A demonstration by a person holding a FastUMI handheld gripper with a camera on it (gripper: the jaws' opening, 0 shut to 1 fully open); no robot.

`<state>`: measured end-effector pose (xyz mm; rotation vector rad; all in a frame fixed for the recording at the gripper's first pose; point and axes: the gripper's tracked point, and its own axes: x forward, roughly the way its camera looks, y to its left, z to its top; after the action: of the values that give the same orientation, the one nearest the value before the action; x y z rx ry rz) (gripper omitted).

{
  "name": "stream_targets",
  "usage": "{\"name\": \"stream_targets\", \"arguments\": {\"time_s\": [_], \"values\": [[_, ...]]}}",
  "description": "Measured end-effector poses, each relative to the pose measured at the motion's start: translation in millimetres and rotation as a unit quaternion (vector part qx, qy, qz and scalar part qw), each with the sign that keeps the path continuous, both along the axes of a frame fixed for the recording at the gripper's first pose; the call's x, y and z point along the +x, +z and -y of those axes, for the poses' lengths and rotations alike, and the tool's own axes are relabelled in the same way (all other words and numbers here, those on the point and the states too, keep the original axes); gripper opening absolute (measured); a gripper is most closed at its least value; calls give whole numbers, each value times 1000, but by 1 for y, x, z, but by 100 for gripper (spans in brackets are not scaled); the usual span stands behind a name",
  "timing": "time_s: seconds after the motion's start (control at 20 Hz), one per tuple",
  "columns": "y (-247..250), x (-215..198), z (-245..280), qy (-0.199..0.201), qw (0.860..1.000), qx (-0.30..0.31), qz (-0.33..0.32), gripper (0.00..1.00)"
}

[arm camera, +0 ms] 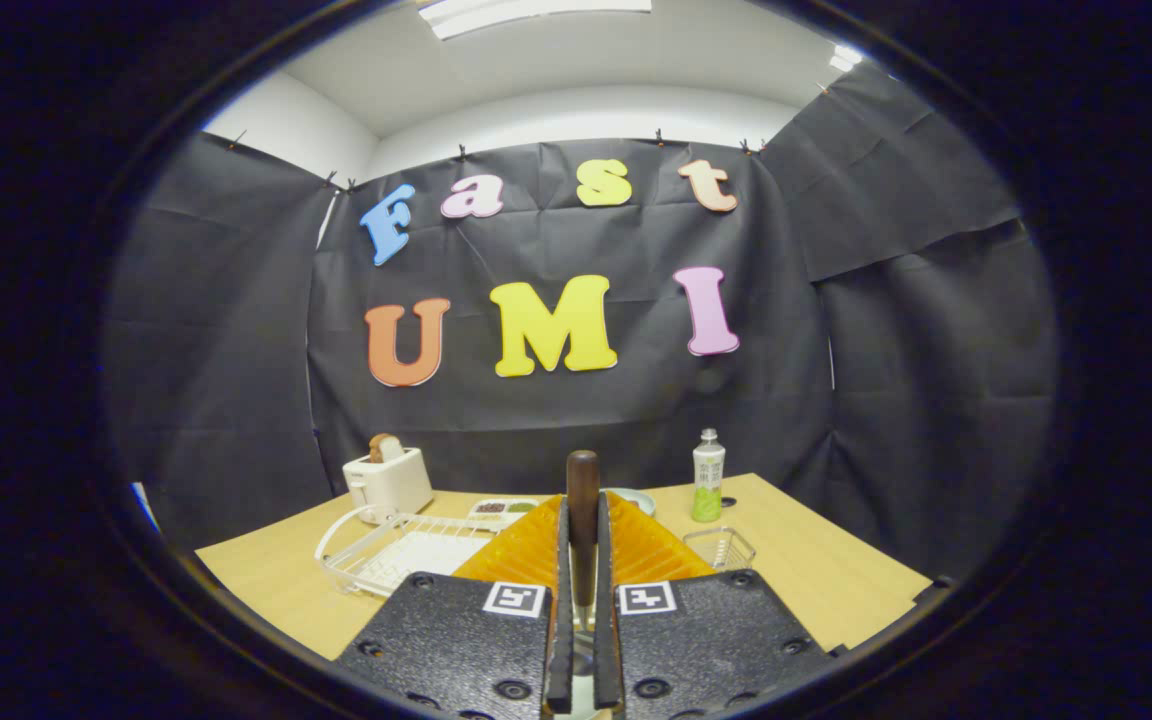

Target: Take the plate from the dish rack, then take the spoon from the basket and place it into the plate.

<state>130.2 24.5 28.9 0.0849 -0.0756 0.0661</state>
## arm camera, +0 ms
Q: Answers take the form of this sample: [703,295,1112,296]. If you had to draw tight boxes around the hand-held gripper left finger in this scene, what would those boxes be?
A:
[334,495,577,720]

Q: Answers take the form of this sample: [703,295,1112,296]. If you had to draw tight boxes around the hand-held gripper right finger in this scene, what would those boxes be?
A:
[594,490,837,720]

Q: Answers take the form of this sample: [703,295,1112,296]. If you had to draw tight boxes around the clear wire basket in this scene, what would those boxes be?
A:
[682,526,757,573]

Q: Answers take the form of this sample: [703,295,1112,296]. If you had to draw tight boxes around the white wire dish rack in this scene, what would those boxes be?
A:
[314,503,502,601]

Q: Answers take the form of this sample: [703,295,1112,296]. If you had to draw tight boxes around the wooden handled spoon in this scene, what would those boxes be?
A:
[566,450,601,631]

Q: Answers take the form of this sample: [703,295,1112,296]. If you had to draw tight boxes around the white drying mat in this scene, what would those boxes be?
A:
[376,530,492,581]

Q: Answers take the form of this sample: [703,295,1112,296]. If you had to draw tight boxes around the divided white seed tray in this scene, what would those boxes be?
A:
[466,498,540,526]

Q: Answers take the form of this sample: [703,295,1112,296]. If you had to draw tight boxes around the bottle with green liquid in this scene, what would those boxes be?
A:
[691,429,726,524]

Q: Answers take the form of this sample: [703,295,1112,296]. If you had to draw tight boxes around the white toaster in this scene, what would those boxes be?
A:
[343,447,435,526]

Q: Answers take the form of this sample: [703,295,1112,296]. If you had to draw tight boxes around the black backdrop cloth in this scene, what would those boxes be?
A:
[101,60,1062,591]

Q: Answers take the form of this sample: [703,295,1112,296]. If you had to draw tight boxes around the long ceiling light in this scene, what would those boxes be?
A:
[416,0,653,41]

